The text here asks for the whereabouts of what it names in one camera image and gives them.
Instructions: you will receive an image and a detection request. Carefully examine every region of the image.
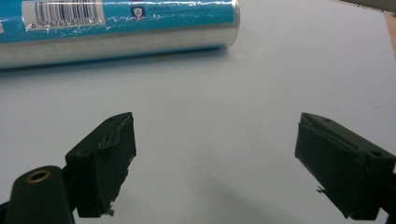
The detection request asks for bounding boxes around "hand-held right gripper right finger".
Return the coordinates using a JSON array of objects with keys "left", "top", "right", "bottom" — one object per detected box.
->
[{"left": 294, "top": 112, "right": 396, "bottom": 221}]

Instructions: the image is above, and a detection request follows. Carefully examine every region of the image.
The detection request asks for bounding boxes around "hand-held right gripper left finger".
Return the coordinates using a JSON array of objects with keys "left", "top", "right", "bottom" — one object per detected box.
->
[{"left": 64, "top": 111, "right": 137, "bottom": 218}]

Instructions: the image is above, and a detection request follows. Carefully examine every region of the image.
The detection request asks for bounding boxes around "blue labelled plastic wrap roll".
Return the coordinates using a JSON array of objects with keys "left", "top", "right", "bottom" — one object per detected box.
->
[{"left": 0, "top": 0, "right": 241, "bottom": 70}]

